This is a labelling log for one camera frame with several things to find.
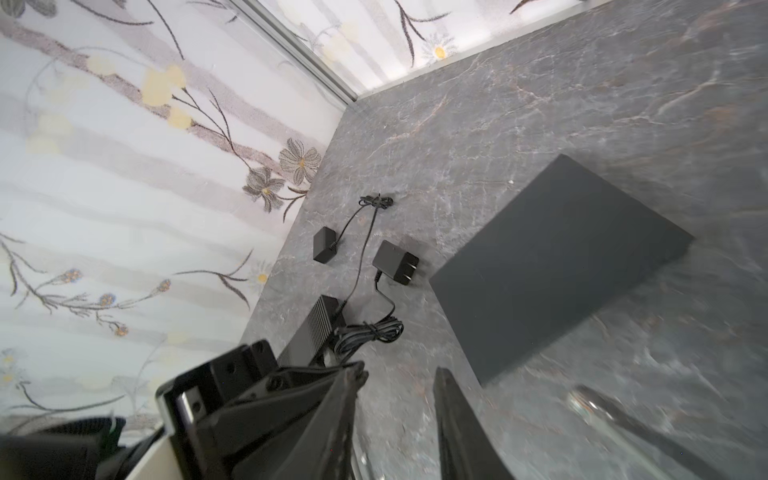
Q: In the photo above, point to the black power adapter with cable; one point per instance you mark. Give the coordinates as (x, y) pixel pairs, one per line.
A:
(326, 241)

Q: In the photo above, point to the black ribbed network switch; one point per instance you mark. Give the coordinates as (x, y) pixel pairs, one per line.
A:
(311, 343)

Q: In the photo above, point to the dark grey switch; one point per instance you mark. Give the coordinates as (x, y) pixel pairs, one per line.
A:
(567, 245)

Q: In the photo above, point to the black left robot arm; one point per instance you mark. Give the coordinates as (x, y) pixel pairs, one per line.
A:
(58, 455)

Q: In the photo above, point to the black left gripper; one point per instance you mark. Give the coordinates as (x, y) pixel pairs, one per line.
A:
(297, 423)

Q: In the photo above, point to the small black adapter with cable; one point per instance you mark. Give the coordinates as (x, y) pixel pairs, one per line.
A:
(391, 262)

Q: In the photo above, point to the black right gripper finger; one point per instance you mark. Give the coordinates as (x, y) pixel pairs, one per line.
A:
(465, 450)

